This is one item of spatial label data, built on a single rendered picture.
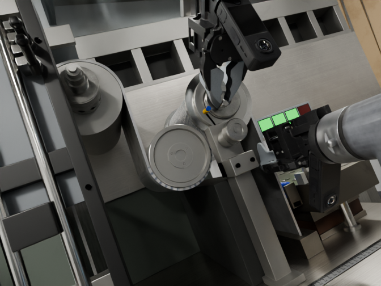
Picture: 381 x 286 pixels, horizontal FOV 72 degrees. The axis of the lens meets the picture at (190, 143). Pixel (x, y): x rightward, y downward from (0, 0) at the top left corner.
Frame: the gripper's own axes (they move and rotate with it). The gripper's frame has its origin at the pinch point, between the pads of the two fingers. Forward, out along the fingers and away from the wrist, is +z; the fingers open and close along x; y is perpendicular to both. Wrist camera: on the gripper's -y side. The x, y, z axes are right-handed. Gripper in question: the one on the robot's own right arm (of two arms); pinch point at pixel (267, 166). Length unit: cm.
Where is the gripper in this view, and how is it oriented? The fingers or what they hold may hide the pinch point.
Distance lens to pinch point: 59.9
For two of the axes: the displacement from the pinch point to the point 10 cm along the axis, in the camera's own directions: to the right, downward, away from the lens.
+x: -9.0, 3.2, -3.1
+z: -2.6, 1.9, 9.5
